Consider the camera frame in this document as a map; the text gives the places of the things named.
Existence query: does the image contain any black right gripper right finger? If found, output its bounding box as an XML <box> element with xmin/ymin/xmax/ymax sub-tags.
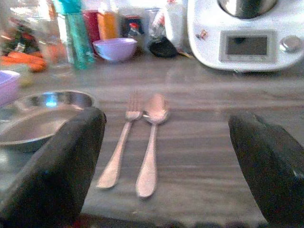
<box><xmin>228</xmin><ymin>113</ymin><xmax>304</xmax><ymax>226</ymax></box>

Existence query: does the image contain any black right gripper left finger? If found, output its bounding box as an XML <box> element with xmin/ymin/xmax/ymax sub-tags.
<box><xmin>0</xmin><ymin>106</ymin><xmax>107</xmax><ymax>228</ymax></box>

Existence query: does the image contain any round steel plate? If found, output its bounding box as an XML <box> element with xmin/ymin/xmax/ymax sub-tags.
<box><xmin>0</xmin><ymin>91</ymin><xmax>96</xmax><ymax>152</ymax></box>

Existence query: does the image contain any silver metal fork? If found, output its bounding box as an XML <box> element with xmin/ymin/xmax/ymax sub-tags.
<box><xmin>96</xmin><ymin>91</ymin><xmax>143</xmax><ymax>190</ymax></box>

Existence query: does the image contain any grey cloth napkin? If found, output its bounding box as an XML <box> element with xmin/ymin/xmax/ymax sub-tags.
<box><xmin>80</xmin><ymin>118</ymin><xmax>268</xmax><ymax>226</ymax></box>

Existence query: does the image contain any purple plastic container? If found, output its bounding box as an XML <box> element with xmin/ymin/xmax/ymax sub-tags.
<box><xmin>0</xmin><ymin>70</ymin><xmax>21</xmax><ymax>106</ymax></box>

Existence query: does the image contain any silver metal spoon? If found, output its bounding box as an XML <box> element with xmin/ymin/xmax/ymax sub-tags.
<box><xmin>135</xmin><ymin>93</ymin><xmax>170</xmax><ymax>199</ymax></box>

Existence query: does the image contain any white kitchen cooking machine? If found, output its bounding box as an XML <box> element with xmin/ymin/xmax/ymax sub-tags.
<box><xmin>187</xmin><ymin>0</ymin><xmax>304</xmax><ymax>73</ymax></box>

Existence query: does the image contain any teal plastic bottle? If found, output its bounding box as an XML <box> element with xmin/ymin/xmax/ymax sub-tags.
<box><xmin>52</xmin><ymin>0</ymin><xmax>95</xmax><ymax>70</ymax></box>

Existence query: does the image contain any clear glass jar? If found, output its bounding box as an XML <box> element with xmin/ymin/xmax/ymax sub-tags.
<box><xmin>30</xmin><ymin>0</ymin><xmax>72</xmax><ymax>69</ymax></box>

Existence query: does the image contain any purple plastic bowl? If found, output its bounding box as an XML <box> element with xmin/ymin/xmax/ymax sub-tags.
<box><xmin>92</xmin><ymin>37</ymin><xmax>138</xmax><ymax>62</ymax></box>

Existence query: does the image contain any red container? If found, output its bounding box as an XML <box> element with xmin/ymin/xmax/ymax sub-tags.
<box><xmin>83</xmin><ymin>9</ymin><xmax>101</xmax><ymax>43</ymax></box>

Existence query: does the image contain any black rounded object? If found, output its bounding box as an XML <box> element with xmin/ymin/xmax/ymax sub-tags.
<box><xmin>148</xmin><ymin>35</ymin><xmax>179</xmax><ymax>58</ymax></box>

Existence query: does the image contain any dark jar with red label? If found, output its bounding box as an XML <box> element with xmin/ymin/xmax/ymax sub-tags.
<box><xmin>121</xmin><ymin>15</ymin><xmax>145</xmax><ymax>40</ymax></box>

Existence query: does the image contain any white plastic bottle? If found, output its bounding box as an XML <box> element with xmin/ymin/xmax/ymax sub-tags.
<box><xmin>163</xmin><ymin>0</ymin><xmax>190</xmax><ymax>47</ymax></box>

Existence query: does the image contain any clear plastic packet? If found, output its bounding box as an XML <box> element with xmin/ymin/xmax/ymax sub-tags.
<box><xmin>144</xmin><ymin>9</ymin><xmax>166</xmax><ymax>42</ymax></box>

